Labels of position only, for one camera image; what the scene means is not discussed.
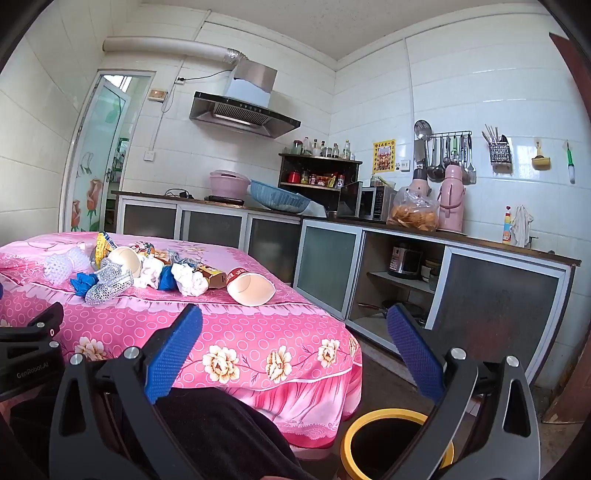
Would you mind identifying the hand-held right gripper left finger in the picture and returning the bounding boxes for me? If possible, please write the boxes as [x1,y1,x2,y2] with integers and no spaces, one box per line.
[48,304,204,480]

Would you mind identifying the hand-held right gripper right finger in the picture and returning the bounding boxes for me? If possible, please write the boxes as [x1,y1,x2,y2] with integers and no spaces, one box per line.
[387,303,541,480]

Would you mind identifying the small brown carton box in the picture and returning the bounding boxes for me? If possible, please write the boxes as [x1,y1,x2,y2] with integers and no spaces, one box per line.
[196,264,227,291]

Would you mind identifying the silver foam net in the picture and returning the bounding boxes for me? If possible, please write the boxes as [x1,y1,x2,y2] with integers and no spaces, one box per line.
[84,258,134,305]

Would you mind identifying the red label paper cup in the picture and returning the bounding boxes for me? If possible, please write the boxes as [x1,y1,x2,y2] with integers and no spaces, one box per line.
[226,267,276,306]

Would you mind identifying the yellow rimmed trash bin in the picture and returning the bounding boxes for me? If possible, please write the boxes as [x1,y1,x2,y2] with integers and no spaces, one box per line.
[340,408,455,480]

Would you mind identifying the orange dotted paper cup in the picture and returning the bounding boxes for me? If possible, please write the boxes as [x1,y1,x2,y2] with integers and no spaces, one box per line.
[107,246,141,280]

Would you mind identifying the white knitted cloth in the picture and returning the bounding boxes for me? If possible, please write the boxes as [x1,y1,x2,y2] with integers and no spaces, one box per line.
[44,247,90,278]

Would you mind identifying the yellow snack wrapper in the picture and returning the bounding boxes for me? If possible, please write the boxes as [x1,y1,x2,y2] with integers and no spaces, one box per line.
[95,232,116,268]

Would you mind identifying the pink floral tablecloth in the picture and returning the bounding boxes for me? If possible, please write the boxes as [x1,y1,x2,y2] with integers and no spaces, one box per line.
[0,231,364,449]

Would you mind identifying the stack of bowls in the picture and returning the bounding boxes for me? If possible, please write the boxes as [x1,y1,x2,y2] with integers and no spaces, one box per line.
[421,258,441,291]

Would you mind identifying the electric rice cooker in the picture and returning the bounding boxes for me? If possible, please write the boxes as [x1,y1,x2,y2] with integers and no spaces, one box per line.
[388,244,423,280]

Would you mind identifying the person's black clothing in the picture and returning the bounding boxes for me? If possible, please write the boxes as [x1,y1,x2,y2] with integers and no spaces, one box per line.
[9,388,315,480]

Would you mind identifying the grey framed counter cabinet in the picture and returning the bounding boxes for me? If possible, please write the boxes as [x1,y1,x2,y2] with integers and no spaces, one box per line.
[293,215,581,384]

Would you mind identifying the white framed counter cabinet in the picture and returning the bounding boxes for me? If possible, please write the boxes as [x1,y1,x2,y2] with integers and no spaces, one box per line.
[113,190,303,282]

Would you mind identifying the bag of fried snacks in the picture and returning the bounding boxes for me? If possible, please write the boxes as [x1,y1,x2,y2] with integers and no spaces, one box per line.
[387,187,440,232]

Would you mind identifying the tall pink thermos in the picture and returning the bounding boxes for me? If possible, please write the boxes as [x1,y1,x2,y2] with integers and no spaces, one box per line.
[438,165,466,234]

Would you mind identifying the silver microwave oven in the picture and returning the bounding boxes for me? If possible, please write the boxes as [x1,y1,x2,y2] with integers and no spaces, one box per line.
[337,181,398,222]

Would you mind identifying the brown wooden door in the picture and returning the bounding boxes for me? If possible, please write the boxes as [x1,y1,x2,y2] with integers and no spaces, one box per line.
[540,32,591,425]

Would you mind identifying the pink thermos brown top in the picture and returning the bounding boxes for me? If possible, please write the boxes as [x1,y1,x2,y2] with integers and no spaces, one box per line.
[409,168,432,199]

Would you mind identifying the pink lidded basin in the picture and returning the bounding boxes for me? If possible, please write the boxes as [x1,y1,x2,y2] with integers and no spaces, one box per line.
[210,171,252,201]

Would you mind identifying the dark wooden spice shelf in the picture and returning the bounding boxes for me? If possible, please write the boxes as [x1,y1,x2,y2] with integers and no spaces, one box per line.
[278,153,363,217]

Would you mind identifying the blue plastic basket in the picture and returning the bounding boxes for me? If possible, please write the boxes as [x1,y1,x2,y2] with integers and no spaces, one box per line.
[249,180,311,212]

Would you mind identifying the row of spice jars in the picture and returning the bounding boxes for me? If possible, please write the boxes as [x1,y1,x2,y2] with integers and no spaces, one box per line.
[302,171,346,188]

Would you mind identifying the rack of hanging kitchen utensils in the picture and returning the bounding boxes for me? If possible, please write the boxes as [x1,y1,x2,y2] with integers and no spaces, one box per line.
[413,120,477,185]

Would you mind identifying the metal chopstick holder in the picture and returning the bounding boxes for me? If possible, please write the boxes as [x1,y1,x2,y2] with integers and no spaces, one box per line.
[481,124,514,164]

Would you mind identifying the row of condiment bottles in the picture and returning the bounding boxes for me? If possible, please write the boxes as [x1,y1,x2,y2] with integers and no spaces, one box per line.
[283,137,357,160]

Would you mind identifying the yellow hanging brush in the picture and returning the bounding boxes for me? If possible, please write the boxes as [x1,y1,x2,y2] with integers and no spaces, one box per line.
[531,138,552,171]

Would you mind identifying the steel range hood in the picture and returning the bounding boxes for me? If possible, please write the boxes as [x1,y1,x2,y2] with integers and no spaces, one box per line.
[189,60,302,140]

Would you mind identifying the yellow wall poster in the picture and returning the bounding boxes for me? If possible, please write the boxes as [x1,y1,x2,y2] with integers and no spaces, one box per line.
[373,140,397,175]

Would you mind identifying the range hood power cord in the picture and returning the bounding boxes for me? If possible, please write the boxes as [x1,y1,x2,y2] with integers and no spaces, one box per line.
[177,69,232,86]

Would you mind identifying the white vent duct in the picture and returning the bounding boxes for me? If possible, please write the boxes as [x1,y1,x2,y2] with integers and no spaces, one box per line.
[102,37,250,65]

